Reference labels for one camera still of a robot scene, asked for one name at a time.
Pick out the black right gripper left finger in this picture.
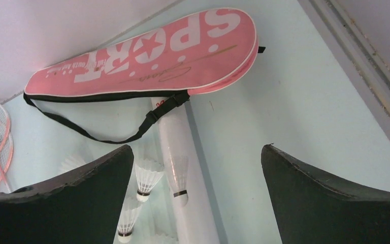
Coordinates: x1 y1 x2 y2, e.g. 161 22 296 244
0 145 134 243

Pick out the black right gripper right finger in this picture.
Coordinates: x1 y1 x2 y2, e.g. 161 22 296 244
261 144 390 243

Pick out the white shuttlecock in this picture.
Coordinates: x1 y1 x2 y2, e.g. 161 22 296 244
135 159 164 203
58 155 86 174
146 233 179 244
117 197 142 243

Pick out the white shuttlecock tube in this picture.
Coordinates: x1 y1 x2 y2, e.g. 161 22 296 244
157 105 220 243

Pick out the white shuttlecock beside tube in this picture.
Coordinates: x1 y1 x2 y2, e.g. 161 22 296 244
146 233 179 244

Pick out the pink sport racket bag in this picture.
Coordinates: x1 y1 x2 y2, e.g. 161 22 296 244
23 8 265 143

